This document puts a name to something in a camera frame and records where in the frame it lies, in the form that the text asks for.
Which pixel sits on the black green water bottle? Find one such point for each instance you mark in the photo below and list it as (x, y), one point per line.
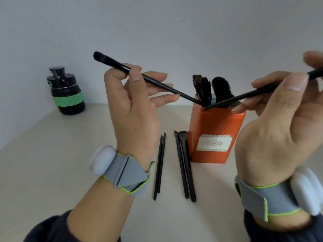
(68, 103)

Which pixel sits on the person's left hand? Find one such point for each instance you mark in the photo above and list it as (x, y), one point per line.
(131, 118)

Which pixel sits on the person's right hand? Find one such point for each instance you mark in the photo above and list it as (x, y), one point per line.
(277, 138)

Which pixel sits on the orange square tin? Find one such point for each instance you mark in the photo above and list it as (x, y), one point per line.
(214, 123)

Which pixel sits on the person's right forearm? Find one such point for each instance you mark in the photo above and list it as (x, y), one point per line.
(277, 224)

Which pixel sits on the beige table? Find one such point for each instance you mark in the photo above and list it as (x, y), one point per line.
(50, 153)

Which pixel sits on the fluffy dark powder makeup brush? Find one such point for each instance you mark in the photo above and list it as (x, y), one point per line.
(189, 173)

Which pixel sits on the brushes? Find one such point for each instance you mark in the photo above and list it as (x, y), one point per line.
(202, 90)

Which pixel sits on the person's left forearm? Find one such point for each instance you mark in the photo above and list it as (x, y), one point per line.
(101, 211)

